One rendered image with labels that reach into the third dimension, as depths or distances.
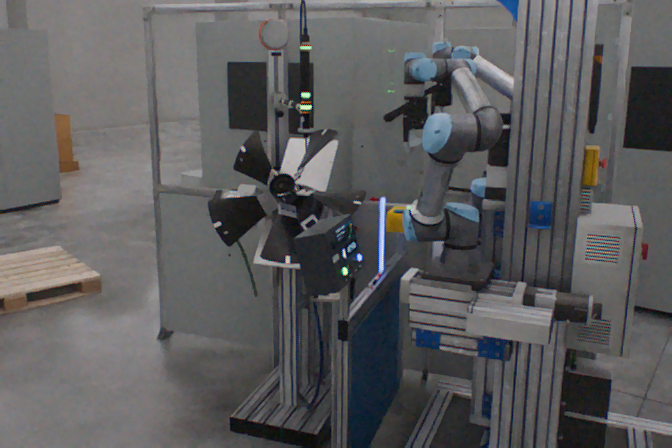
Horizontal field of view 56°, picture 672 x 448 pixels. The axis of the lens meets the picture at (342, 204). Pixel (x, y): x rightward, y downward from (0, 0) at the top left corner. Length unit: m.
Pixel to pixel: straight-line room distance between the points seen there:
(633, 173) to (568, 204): 2.51
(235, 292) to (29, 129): 4.80
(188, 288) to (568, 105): 2.66
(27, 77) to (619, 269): 7.04
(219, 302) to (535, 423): 2.13
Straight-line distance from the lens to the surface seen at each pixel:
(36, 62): 8.31
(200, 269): 4.04
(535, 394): 2.61
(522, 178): 2.34
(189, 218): 3.99
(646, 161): 4.83
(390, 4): 3.39
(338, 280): 1.96
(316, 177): 3.11
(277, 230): 2.73
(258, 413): 3.29
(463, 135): 1.90
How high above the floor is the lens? 1.77
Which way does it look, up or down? 13 degrees down
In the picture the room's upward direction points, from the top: straight up
